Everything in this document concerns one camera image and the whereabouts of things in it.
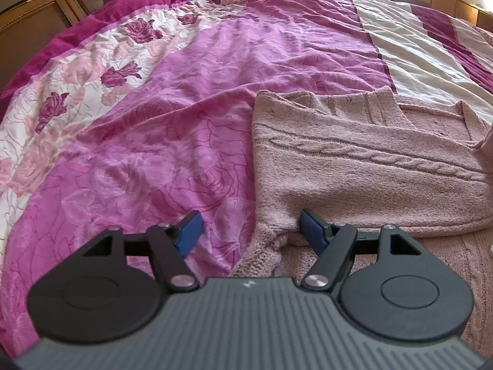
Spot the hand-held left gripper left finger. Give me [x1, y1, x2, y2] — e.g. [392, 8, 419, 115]
[83, 211, 203, 293]

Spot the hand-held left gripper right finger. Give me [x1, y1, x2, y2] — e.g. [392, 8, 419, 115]
[299, 209, 423, 292]

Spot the pink knit cardigan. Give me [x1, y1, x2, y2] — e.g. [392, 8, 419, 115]
[231, 85, 493, 357]

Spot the pink magenta striped bedspread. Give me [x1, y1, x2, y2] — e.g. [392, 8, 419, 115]
[0, 0, 493, 359]

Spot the carved wooden headboard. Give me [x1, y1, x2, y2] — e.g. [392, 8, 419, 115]
[0, 0, 152, 94]

